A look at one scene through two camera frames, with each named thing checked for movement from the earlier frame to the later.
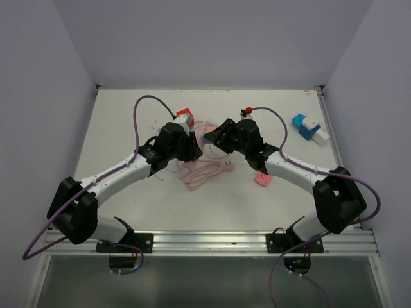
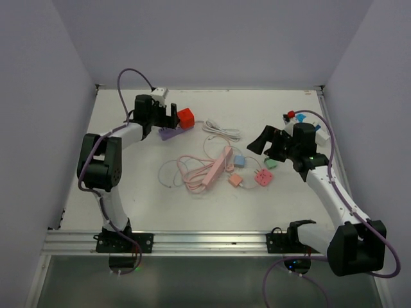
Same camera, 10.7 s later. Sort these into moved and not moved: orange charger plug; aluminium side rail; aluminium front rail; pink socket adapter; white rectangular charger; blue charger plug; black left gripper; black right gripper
Moved: blue charger plug; black right gripper; black left gripper; orange charger plug
Not moved: white rectangular charger; aluminium front rail; pink socket adapter; aluminium side rail
